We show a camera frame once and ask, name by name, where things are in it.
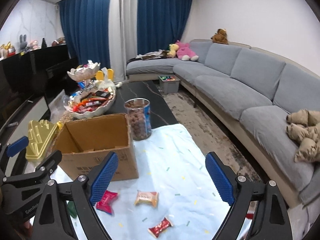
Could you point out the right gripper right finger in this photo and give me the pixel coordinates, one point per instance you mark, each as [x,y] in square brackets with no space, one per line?
[237,191]

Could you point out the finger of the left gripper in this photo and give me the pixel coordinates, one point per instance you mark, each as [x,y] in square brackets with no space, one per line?
[12,149]
[48,162]

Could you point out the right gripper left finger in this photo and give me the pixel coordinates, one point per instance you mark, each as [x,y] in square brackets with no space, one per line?
[89,189]

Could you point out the red pink snack bag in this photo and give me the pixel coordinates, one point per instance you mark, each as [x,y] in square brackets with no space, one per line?
[105,203]

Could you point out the dark green snack pack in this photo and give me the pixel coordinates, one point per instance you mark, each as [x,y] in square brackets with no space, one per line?
[71,209]

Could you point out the orange white snack packet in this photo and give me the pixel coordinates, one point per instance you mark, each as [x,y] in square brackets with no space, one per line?
[150,198]

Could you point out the small red candy packet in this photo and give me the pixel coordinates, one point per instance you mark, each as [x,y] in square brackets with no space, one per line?
[160,227]

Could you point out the white tv cabinet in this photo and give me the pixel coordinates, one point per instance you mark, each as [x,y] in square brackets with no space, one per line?
[17,124]

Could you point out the gold lidded candy container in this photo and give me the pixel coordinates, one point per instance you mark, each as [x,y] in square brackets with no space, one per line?
[40,135]

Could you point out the brown cardboard box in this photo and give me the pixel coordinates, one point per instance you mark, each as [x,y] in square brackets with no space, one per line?
[85,143]

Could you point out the light blue tablecloth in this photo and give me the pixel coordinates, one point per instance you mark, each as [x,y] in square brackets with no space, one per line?
[170,163]

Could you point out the patterned floor rug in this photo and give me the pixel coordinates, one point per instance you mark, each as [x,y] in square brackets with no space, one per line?
[210,134]

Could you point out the black television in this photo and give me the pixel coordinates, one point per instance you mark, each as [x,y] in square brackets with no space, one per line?
[41,72]

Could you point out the white tiered snack tray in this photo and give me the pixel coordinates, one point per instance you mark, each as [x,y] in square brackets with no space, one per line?
[89,101]

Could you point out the clear jar of nuts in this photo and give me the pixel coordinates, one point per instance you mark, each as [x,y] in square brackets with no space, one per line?
[138,110]

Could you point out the grey sectional sofa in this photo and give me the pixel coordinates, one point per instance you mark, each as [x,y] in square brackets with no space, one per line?
[251,91]

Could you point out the white plush tissue holder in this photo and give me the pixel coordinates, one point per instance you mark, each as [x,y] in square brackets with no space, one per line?
[108,83]

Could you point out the grey bunny plush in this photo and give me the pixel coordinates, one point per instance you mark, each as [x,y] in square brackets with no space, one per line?
[23,42]

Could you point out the grey storage bin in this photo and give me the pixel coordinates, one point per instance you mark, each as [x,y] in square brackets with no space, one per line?
[169,83]

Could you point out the pink plush toy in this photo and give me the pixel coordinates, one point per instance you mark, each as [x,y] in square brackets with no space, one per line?
[185,53]

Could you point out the brown teddy bear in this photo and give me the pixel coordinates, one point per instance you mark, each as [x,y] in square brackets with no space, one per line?
[220,37]

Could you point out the yellow plush toy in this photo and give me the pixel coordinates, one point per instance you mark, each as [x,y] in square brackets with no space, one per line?
[173,48]

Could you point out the white sheer curtain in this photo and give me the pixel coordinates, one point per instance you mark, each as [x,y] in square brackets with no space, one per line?
[122,35]

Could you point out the blue curtain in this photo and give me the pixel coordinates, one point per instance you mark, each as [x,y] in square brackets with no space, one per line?
[85,26]

